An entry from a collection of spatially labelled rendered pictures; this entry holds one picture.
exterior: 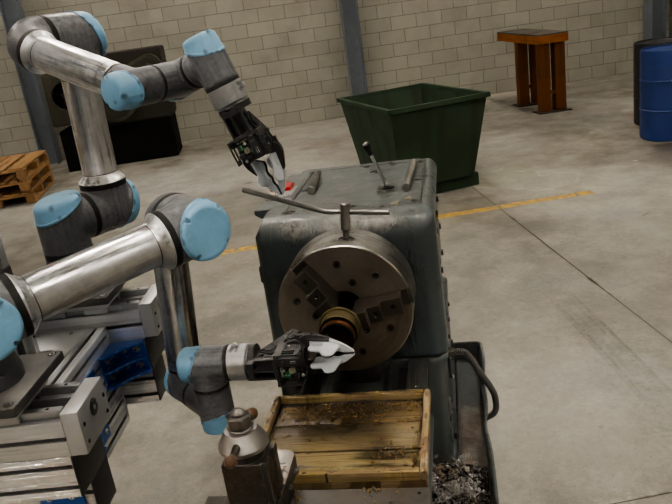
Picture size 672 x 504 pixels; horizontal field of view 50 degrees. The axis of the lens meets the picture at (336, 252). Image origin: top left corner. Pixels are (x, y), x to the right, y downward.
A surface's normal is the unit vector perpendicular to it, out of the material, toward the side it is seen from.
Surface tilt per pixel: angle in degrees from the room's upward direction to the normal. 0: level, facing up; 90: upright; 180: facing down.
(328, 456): 0
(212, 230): 89
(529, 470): 0
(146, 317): 90
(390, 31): 90
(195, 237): 89
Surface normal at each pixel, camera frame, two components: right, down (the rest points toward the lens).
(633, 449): -0.14, -0.94
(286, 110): 0.11, 0.31
